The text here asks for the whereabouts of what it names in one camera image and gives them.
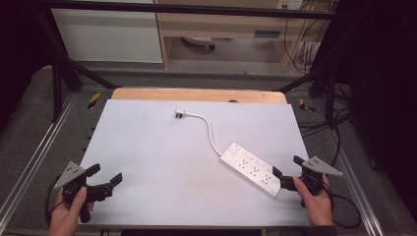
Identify grey drawer label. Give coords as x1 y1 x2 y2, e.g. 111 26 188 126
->
254 29 282 39

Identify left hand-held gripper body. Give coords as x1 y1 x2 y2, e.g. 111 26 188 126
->
53 160 114 224

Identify white power strip cable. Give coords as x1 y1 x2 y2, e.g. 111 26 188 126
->
184 111 224 157

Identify white table cover sheet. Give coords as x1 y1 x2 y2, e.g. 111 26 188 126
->
78 98 311 228

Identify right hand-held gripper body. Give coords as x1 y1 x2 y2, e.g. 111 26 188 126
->
279 155 343 197

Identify wooden desk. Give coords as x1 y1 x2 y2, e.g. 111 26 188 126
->
153 0 338 72

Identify yellow black hazard tape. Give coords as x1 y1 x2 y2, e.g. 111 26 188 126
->
87 91 101 110
298 97 317 113

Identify white power strip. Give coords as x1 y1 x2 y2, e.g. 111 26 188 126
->
219 142 282 200

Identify wall socket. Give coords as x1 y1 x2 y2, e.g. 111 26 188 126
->
276 0 304 11

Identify aluminium rail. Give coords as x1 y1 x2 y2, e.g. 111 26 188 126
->
0 92 79 225
323 129 386 236

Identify bundle of hanging black cables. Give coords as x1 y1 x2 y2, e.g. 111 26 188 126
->
283 0 328 76

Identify black frame stand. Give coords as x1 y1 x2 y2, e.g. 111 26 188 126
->
32 9 122 123
276 19 340 129

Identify hand-held gripper cable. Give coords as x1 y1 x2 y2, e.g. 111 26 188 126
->
323 181 362 230
44 175 67 227

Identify right hand-held gripper cable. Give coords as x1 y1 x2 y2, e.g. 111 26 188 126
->
323 181 362 230

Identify person's right hand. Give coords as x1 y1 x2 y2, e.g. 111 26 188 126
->
293 175 333 227

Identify white cabinet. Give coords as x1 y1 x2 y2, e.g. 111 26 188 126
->
50 8 164 64

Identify black floor cables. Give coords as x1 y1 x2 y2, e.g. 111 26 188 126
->
296 83 355 168

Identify left hand-held gripper cable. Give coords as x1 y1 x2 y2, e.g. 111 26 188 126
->
44 175 67 227

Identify black horizontal frame bar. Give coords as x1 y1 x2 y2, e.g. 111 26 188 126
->
32 0 337 21

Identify person's left hand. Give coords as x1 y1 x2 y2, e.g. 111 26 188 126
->
48 186 96 236

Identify office chair base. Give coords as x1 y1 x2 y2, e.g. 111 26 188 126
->
181 36 216 51

